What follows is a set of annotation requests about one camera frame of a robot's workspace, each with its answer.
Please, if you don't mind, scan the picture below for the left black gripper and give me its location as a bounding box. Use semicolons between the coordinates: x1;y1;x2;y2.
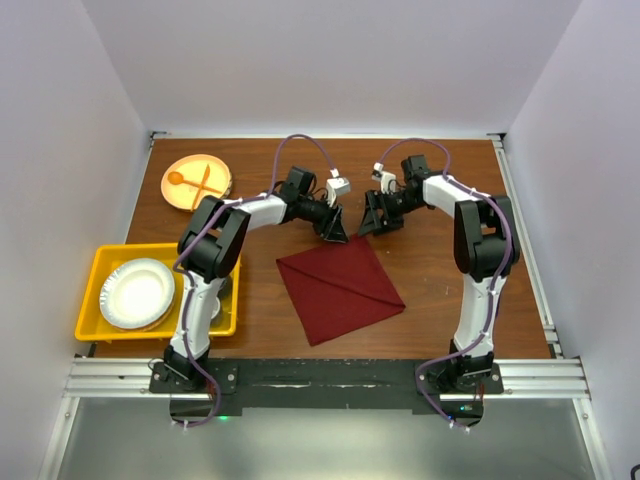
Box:
297;193;349;243

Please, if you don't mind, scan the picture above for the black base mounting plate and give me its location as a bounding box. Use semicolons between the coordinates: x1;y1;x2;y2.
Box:
148;358;504;420

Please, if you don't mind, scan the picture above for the orange round plate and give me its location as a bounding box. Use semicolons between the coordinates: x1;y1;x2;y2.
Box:
160;154;232;212

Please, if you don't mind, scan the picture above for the orange plastic fork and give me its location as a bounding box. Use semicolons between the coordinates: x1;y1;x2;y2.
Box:
191;164;211;212

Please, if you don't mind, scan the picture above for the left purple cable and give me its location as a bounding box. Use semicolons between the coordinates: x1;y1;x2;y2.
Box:
172;133;341;429

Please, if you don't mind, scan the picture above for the orange plastic spoon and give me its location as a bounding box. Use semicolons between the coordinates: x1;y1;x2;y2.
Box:
167;171;220;194

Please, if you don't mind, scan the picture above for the yellow plastic bin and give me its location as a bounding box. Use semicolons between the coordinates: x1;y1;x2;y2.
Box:
75;243;241;342

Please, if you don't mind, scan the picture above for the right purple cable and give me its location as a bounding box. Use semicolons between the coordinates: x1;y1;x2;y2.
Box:
371;138;514;430

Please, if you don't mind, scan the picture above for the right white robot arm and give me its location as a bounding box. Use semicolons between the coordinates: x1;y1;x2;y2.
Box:
358;155;520;393

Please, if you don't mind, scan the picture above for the dark red cloth napkin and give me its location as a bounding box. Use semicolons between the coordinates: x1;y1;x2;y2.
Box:
276;235;406;346

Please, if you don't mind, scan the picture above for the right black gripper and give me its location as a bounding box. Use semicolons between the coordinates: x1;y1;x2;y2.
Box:
358;189;426;237

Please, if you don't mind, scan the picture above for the purple cable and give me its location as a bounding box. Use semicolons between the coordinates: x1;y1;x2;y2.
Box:
371;138;514;430
172;133;341;429

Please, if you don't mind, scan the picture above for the grey white mug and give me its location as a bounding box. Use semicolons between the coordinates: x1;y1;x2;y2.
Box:
211;297;221;322

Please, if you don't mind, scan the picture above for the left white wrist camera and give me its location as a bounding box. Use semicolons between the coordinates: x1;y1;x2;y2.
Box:
325;168;351;208

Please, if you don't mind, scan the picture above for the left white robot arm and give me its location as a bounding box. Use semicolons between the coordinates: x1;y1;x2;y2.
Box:
163;167;351;392

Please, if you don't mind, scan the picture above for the white paper plate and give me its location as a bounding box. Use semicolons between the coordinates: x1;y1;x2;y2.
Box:
99;258;176;330

